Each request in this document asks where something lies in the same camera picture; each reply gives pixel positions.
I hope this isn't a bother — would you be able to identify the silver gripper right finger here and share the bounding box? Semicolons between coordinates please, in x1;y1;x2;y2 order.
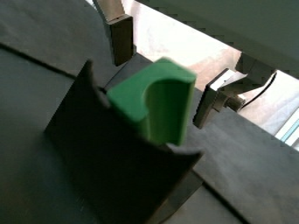
192;53;276;129

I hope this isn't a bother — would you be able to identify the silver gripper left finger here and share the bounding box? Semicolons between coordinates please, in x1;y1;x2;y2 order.
91;0;134;66

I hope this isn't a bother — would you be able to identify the green arch block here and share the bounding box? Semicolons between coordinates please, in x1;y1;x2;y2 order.
106;58;196;145

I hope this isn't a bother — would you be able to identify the black curved fixture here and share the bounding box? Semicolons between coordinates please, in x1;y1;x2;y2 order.
45;61;201;224

